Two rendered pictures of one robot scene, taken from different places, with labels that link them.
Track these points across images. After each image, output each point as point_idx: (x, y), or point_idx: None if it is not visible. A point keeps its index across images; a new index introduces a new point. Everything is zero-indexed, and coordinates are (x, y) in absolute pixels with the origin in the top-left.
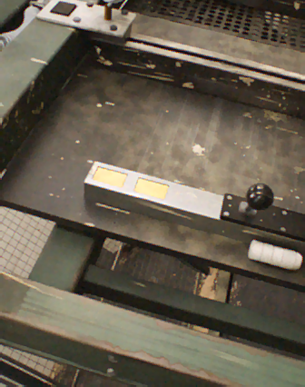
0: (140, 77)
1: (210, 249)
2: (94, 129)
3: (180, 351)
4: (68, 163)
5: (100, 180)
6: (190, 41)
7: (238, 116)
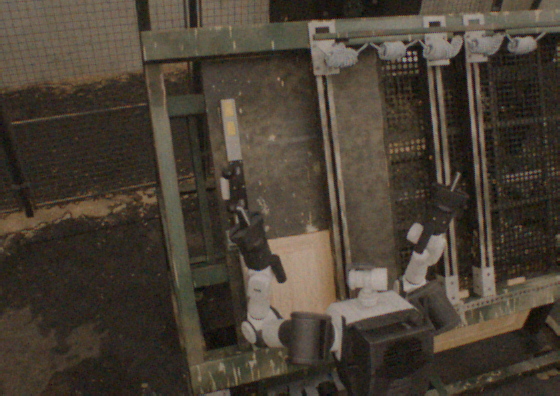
0: (311, 89)
1: (218, 161)
2: (260, 85)
3: (165, 166)
4: (234, 84)
5: (224, 106)
6: (361, 102)
7: (306, 149)
